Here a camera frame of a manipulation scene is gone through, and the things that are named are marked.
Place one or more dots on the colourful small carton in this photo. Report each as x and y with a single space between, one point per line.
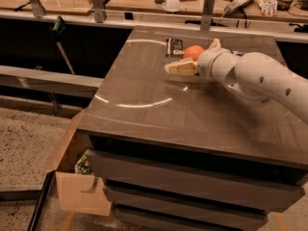
268 7

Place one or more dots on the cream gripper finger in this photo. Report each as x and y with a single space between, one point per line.
215 44
185 67

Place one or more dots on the rxbar chocolate wrapper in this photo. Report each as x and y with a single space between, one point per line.
174 47

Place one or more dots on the white bowl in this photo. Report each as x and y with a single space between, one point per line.
172 6

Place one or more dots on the blue white chip bag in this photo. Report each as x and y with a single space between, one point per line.
238 53

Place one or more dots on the black mesh cup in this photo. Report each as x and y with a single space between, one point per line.
284 5

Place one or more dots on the metal bracket post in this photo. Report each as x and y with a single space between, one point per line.
207 13
37 8
98 10

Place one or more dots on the orange fruit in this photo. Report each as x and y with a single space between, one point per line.
193 52

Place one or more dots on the green packet in box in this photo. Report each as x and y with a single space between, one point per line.
83 166

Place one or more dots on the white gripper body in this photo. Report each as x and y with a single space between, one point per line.
208 63

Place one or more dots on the open cardboard box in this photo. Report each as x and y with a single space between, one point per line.
77 192

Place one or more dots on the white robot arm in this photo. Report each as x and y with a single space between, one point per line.
253 77

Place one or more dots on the grey drawer cabinet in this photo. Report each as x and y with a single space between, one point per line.
183 153

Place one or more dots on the grey handheld device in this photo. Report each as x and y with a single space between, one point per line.
235 5

